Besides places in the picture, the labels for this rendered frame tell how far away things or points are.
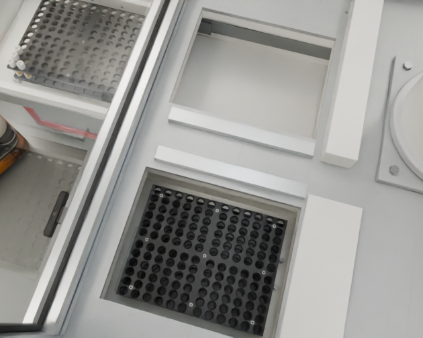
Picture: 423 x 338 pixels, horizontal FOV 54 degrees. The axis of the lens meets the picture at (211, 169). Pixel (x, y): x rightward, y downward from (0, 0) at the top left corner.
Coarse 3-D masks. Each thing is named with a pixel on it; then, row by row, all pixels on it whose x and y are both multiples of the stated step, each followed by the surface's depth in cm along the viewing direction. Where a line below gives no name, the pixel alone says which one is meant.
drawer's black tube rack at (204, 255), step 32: (160, 224) 65; (192, 224) 66; (224, 224) 65; (256, 224) 69; (160, 256) 64; (192, 256) 64; (224, 256) 67; (256, 256) 64; (160, 288) 65; (192, 288) 62; (224, 288) 62; (256, 288) 65; (224, 320) 63; (256, 320) 64
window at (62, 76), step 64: (0, 0) 29; (64, 0) 37; (128, 0) 52; (0, 64) 31; (64, 64) 40; (128, 64) 58; (0, 128) 33; (64, 128) 44; (0, 192) 35; (64, 192) 48; (0, 256) 38; (64, 256) 53; (0, 320) 41
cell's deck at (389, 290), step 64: (192, 0) 75; (256, 0) 75; (320, 0) 75; (384, 0) 76; (384, 64) 71; (192, 128) 66; (320, 128) 67; (128, 192) 62; (256, 192) 63; (320, 192) 63; (384, 192) 63; (384, 256) 60; (128, 320) 56; (384, 320) 57
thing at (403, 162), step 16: (400, 64) 70; (416, 64) 70; (400, 80) 68; (416, 80) 66; (400, 96) 65; (416, 96) 60; (400, 112) 64; (416, 112) 59; (384, 128) 66; (400, 128) 63; (416, 128) 60; (384, 144) 64; (400, 144) 63; (416, 144) 61; (384, 160) 64; (400, 160) 64; (416, 160) 62; (384, 176) 63; (400, 176) 63; (416, 176) 63
